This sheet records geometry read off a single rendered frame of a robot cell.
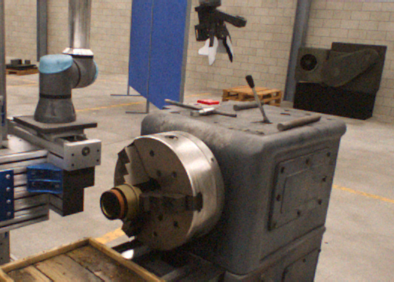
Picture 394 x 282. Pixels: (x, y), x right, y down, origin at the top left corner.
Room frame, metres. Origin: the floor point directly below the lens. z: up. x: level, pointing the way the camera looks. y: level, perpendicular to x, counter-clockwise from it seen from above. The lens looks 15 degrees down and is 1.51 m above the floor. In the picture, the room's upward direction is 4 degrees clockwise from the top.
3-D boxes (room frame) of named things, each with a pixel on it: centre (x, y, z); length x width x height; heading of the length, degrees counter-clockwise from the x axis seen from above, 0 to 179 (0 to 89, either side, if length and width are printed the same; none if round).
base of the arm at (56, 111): (1.61, 0.40, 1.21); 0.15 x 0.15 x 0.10
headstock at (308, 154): (1.47, -0.27, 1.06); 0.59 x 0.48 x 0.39; 136
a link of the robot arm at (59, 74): (1.61, 0.40, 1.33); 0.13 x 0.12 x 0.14; 157
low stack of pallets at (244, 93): (9.19, -1.78, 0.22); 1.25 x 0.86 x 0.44; 146
